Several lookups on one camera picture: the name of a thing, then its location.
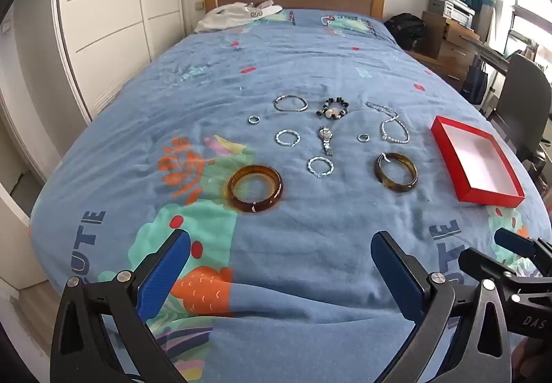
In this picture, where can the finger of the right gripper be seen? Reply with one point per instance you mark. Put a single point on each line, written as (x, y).
(538, 251)
(480, 266)

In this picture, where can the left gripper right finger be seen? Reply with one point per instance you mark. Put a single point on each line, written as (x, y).
(478, 351)

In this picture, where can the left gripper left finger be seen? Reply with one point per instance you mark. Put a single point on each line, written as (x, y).
(81, 350)

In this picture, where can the dark brown bangle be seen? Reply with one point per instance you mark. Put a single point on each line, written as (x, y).
(396, 172)

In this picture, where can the amber orange bangle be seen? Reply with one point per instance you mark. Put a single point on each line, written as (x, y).
(254, 188)

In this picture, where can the red shallow box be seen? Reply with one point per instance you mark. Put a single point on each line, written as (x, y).
(478, 167)

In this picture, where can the dark grey chair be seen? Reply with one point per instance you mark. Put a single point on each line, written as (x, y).
(523, 109)

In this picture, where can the dark blue hanging bag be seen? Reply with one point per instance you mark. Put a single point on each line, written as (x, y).
(475, 84)

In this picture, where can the desk with metal edge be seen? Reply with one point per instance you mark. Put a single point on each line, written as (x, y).
(497, 60)

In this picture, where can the wooden drawer cabinet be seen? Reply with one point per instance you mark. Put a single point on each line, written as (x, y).
(447, 50)

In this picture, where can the blue patterned bed cover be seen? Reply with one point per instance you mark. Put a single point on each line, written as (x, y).
(281, 148)

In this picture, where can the black backpack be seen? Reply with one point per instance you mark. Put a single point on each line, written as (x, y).
(407, 30)

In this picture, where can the white printer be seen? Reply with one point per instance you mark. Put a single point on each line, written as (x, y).
(455, 10)

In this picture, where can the white wardrobe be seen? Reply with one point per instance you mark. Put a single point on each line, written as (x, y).
(107, 42)

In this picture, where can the white garment on bed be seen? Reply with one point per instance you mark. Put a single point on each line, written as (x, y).
(235, 15)

